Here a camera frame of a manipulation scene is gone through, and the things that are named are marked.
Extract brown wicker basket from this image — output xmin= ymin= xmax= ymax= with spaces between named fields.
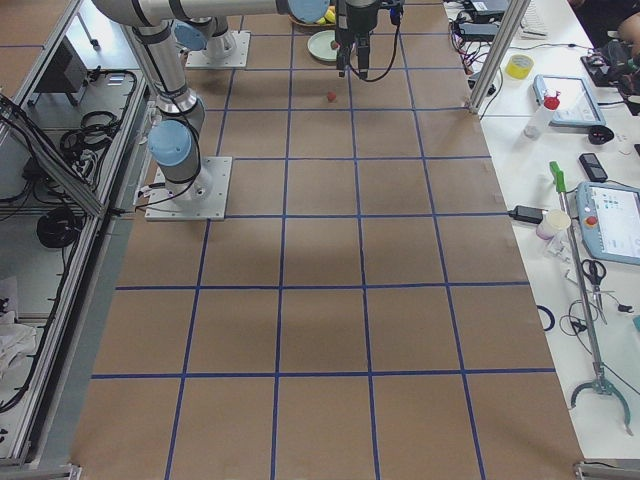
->
xmin=289 ymin=15 xmax=336 ymax=28

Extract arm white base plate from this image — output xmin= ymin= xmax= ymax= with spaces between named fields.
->
xmin=145 ymin=156 xmax=233 ymax=221
xmin=186 ymin=30 xmax=251 ymax=70

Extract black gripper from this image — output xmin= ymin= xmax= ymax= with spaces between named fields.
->
xmin=335 ymin=0 xmax=404 ymax=78

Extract far teach pendant tablet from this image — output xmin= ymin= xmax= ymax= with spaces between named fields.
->
xmin=533 ymin=74 xmax=606 ymax=128

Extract clear bottle red cap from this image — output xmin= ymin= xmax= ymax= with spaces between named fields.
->
xmin=523 ymin=92 xmax=560 ymax=140

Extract white paper cup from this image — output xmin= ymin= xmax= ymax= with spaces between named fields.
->
xmin=536 ymin=209 xmax=571 ymax=240

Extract light green plate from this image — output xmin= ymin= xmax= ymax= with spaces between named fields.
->
xmin=307 ymin=30 xmax=338 ymax=62

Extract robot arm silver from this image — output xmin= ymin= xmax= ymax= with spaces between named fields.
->
xmin=94 ymin=1 xmax=404 ymax=208

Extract yellow tape roll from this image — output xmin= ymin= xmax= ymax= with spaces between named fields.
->
xmin=505 ymin=54 xmax=534 ymax=80

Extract black phone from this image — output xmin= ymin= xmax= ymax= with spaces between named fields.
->
xmin=579 ymin=153 xmax=608 ymax=183

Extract black power adapter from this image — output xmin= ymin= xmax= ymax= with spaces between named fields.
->
xmin=508 ymin=205 xmax=546 ymax=225

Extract yellow banana bunch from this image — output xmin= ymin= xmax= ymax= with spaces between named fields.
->
xmin=315 ymin=5 xmax=336 ymax=25

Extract black handled scissors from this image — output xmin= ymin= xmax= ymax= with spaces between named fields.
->
xmin=581 ymin=259 xmax=607 ymax=324

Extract teach pendant tablet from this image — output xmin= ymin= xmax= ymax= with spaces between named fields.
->
xmin=575 ymin=182 xmax=639 ymax=265
xmin=533 ymin=74 xmax=606 ymax=128

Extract near teach pendant tablet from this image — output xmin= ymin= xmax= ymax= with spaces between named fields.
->
xmin=575 ymin=182 xmax=639 ymax=265

